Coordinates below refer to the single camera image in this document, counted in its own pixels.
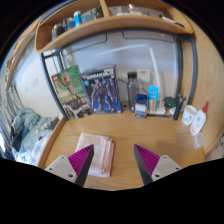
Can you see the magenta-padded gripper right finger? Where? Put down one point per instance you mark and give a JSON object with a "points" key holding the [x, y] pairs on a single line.
{"points": [[161, 166]]}

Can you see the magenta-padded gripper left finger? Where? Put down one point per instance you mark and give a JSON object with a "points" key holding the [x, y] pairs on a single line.
{"points": [[62, 166]]}

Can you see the pale pink towel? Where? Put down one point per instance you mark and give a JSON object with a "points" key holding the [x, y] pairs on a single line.
{"points": [[100, 150]]}

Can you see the clear plastic container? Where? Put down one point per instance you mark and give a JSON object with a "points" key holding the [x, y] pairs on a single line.
{"points": [[199, 140]]}

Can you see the white cup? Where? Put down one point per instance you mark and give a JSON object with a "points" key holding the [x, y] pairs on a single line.
{"points": [[189, 115]]}

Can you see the white bottle with red cap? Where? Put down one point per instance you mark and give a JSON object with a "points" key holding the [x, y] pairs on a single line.
{"points": [[198, 121]]}

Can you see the teal crumpled blanket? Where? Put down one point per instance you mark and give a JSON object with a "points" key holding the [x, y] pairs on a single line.
{"points": [[26, 119]]}

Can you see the small dark blue box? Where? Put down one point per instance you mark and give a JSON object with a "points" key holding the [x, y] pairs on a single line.
{"points": [[141, 106]]}

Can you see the dark green round container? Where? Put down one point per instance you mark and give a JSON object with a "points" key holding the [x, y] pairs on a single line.
{"points": [[169, 102]]}

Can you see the light blue slim box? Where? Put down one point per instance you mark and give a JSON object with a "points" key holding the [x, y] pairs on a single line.
{"points": [[153, 98]]}

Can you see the green toy figure box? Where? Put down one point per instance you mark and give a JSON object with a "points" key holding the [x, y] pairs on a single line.
{"points": [[70, 91]]}

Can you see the dark transparent water bottle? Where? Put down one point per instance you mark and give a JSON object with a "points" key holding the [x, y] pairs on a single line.
{"points": [[132, 86]]}

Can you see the blue robot model box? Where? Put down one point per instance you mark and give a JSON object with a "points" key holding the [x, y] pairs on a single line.
{"points": [[101, 90]]}

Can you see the wooden shelf unit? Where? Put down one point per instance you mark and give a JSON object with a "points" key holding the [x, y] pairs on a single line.
{"points": [[110, 25]]}

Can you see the grey metal bed rail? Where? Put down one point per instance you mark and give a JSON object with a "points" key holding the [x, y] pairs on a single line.
{"points": [[10, 110]]}

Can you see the white wall switch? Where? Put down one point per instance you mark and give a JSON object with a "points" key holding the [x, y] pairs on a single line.
{"points": [[35, 82]]}

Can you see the white wall outlet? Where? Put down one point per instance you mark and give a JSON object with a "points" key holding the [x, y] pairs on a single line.
{"points": [[144, 75]]}

